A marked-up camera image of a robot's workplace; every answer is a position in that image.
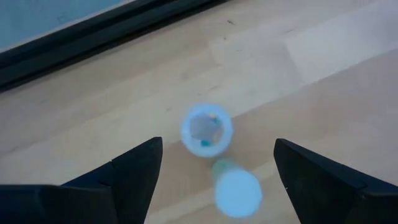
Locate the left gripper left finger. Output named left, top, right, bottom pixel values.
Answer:
left=62, top=136, right=164, bottom=224

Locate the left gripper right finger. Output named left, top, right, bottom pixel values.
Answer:
left=273, top=138, right=398, bottom=224

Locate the clear medicine bottle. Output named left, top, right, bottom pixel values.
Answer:
left=180, top=103, right=234, bottom=159

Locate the green medicine bottle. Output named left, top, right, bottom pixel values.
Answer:
left=211, top=158, right=264, bottom=218

